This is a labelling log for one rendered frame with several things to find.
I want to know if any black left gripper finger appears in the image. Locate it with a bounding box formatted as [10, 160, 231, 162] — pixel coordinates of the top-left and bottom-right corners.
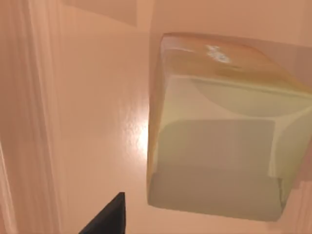
[78, 192, 126, 234]

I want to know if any shallow salmon-coloured box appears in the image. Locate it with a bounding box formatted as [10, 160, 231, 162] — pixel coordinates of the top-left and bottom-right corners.
[0, 0, 312, 234]

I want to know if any loaf of bread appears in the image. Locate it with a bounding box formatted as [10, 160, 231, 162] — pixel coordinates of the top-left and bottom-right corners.
[146, 32, 312, 222]

